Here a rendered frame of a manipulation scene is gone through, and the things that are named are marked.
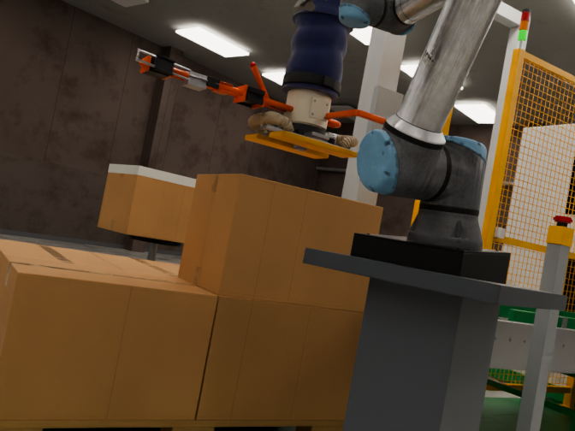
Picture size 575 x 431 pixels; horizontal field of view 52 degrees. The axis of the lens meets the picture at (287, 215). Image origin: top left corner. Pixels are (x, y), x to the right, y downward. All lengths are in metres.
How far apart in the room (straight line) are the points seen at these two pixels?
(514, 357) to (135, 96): 9.83
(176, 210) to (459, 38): 2.55
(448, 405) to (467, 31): 0.83
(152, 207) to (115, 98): 7.92
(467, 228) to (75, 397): 1.17
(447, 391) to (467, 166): 0.53
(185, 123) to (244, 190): 10.42
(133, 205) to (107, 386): 1.78
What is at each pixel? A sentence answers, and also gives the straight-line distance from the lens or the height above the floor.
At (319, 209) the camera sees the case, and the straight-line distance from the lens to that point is 2.06.
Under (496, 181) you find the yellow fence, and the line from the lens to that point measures 3.59.
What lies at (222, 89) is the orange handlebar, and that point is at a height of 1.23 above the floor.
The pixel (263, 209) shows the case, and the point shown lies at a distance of 1.95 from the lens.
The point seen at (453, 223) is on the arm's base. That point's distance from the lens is 1.49.
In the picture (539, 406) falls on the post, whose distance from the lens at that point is 2.52.
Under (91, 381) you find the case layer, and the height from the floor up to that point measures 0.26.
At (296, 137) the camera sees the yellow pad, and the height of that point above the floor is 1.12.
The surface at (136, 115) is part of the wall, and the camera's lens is 11.61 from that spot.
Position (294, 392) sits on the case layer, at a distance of 2.14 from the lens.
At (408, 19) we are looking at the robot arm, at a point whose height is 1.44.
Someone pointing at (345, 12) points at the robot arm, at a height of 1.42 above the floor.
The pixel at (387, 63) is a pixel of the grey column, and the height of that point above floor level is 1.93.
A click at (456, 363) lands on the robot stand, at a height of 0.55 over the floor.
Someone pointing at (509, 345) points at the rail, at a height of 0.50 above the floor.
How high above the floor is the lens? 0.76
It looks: 2 degrees up
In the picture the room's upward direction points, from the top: 11 degrees clockwise
